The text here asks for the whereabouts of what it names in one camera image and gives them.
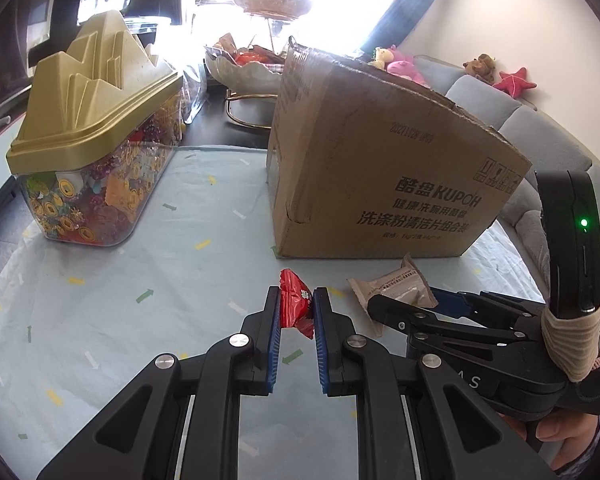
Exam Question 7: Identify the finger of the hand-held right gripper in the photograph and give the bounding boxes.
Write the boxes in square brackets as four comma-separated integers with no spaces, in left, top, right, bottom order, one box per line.
[369,292,536,348]
[427,286,546,318]

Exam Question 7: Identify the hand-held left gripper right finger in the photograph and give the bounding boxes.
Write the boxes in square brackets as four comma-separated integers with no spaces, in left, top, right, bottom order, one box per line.
[312,287,561,480]

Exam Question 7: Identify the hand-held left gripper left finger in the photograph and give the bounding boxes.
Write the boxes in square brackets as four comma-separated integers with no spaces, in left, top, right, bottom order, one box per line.
[35,285,283,480]

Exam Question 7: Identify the beige snack packet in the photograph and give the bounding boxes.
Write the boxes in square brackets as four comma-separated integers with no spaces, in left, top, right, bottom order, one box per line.
[347,254,438,337]

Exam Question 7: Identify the small red candy packet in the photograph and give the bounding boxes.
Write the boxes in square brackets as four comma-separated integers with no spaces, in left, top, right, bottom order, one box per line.
[278,269,315,338]

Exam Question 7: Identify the brown cardboard box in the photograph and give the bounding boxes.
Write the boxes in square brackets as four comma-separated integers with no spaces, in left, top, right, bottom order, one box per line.
[266,37,533,261]

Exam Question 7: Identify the person's right hand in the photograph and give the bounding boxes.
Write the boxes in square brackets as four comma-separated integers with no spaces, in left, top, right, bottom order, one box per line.
[502,410,600,476]

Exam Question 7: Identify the grey sofa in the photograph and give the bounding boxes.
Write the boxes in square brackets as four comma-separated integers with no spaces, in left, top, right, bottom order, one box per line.
[412,55,600,271]

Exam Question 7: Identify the red star pillow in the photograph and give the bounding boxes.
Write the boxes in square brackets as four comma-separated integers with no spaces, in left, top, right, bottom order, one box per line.
[492,66,537,98]

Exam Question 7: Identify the brown plush toy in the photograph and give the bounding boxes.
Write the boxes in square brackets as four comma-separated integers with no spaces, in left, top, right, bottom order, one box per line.
[462,54,498,83]

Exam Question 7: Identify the pink plush toy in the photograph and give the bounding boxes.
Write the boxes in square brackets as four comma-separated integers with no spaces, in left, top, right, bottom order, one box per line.
[386,45,429,86]

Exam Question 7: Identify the clear plastic zip bag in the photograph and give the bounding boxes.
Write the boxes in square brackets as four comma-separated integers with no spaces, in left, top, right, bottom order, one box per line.
[180,57,208,126]

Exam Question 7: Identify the white shell tiered snack stand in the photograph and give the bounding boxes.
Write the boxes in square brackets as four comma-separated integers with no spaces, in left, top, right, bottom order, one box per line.
[203,0,313,131]

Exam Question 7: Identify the dark blue curtain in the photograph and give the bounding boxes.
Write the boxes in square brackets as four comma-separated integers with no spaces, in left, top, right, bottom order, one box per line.
[360,0,431,56]

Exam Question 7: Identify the pile of snack packets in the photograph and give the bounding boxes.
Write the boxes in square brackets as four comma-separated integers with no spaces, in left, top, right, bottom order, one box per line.
[215,34,287,66]

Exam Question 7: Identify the gold lid candy container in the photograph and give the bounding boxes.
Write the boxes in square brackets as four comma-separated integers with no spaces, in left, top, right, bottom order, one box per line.
[6,10,185,248]

